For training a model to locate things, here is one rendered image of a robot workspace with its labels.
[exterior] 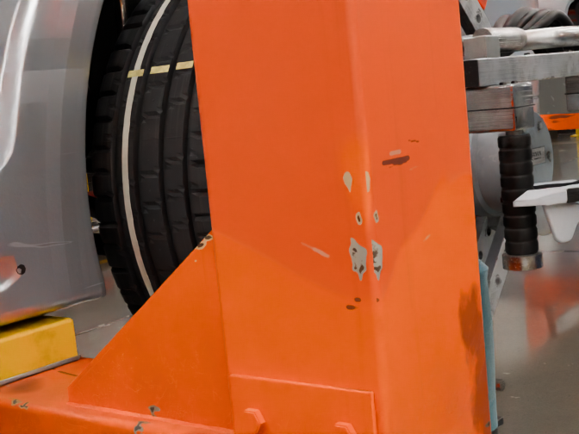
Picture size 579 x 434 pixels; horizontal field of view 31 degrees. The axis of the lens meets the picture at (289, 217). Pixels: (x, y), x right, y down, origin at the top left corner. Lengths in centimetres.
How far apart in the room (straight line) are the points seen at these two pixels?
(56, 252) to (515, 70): 56
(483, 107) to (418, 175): 35
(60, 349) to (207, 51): 50
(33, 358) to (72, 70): 33
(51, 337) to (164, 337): 29
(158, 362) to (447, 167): 32
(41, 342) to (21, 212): 15
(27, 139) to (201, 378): 39
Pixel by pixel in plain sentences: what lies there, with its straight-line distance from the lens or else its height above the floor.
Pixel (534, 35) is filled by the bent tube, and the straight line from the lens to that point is 136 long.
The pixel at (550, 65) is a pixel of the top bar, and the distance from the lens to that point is 128.
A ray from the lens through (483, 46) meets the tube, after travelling 114.
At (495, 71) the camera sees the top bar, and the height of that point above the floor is 97.
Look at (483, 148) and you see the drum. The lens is 129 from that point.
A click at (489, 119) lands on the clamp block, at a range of 113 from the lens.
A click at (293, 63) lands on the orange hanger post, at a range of 77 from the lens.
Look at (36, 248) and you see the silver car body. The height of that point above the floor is 82.
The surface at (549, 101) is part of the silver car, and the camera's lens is 390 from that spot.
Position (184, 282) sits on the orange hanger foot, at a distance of 91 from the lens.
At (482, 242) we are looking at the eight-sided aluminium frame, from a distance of 161.
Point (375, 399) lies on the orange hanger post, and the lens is 78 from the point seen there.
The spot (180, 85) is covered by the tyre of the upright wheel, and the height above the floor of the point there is 98.
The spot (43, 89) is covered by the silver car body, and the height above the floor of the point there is 99.
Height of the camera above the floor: 97
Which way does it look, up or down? 7 degrees down
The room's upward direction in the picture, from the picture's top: 6 degrees counter-clockwise
